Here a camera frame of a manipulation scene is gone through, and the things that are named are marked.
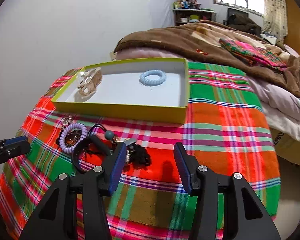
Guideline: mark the dark wooden shelf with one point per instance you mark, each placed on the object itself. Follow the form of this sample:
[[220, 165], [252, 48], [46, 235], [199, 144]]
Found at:
[[184, 16]]

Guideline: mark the floral curtain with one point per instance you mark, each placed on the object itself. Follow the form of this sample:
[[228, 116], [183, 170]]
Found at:
[[275, 18]]

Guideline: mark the dark clothes pile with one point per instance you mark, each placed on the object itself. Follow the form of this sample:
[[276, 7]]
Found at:
[[244, 24]]

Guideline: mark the beige hair claw clip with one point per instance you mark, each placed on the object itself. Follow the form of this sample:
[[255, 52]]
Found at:
[[88, 81]]

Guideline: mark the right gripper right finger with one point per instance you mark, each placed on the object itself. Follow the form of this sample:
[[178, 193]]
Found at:
[[245, 217]]

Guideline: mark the black smart wristband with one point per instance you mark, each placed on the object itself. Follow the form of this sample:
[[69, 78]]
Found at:
[[93, 145]]

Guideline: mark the pink pillow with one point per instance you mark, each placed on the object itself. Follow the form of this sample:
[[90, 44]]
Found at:
[[138, 53]]

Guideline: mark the pink rhinestone hair clip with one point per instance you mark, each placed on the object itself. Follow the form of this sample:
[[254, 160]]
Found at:
[[66, 121]]

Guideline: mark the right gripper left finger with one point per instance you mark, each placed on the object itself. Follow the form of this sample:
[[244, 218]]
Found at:
[[55, 216]]

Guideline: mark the white floral quilt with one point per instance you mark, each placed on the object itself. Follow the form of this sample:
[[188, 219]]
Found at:
[[282, 109]]

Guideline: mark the cardboard box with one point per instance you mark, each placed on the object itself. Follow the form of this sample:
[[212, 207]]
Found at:
[[285, 146]]

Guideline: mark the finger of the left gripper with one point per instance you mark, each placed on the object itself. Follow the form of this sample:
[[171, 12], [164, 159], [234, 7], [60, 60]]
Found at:
[[11, 148]]

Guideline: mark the yellow-green shallow box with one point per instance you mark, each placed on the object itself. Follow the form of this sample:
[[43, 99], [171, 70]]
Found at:
[[120, 94]]

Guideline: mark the orange wooden wardrobe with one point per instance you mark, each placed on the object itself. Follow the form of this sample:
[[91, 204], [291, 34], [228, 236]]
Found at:
[[293, 21]]

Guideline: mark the black elastic teal bead tie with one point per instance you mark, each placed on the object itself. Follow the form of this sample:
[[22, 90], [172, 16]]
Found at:
[[108, 135]]

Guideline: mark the colourful plaid cloth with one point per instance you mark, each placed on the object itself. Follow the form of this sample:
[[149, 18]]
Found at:
[[225, 129]]

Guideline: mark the folded plaid cloth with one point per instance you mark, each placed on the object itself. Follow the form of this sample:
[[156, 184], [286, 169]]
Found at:
[[252, 55]]

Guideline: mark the brown fleece blanket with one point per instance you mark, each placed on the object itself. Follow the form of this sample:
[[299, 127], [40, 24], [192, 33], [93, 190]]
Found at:
[[199, 42]]

